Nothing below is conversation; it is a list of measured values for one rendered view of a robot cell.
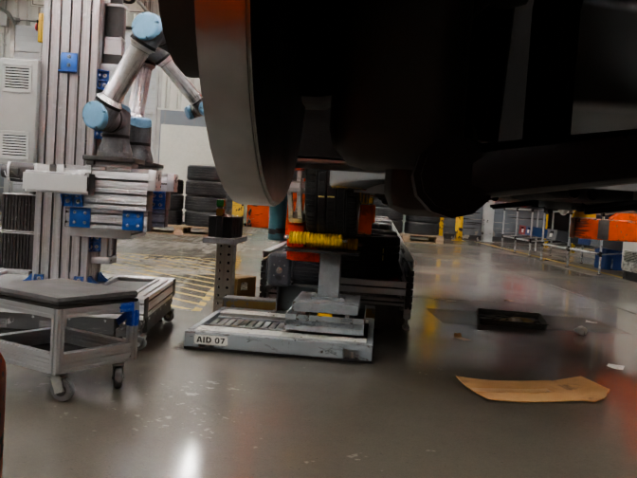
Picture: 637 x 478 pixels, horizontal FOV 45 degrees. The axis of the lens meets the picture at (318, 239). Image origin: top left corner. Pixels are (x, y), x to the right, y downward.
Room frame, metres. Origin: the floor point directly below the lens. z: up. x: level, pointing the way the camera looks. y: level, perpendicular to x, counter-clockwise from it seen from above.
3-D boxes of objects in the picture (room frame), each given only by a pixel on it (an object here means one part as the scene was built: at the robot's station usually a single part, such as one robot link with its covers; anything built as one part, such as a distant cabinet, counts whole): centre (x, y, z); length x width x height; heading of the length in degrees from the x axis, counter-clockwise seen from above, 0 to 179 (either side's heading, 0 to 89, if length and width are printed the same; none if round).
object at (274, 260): (4.03, 0.05, 0.26); 0.42 x 0.18 x 0.35; 86
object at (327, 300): (3.67, -0.07, 0.32); 0.40 x 0.30 x 0.28; 176
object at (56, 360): (2.63, 0.87, 0.17); 0.43 x 0.36 x 0.34; 58
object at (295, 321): (3.71, -0.07, 0.13); 0.50 x 0.36 x 0.10; 176
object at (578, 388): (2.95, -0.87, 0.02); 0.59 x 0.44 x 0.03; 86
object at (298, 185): (3.68, 0.10, 0.85); 0.54 x 0.07 x 0.54; 176
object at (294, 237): (3.55, 0.01, 0.51); 0.29 x 0.06 x 0.06; 86
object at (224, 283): (4.37, 0.52, 0.21); 0.10 x 0.10 x 0.42; 86
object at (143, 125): (3.89, 0.94, 0.98); 0.13 x 0.12 x 0.14; 28
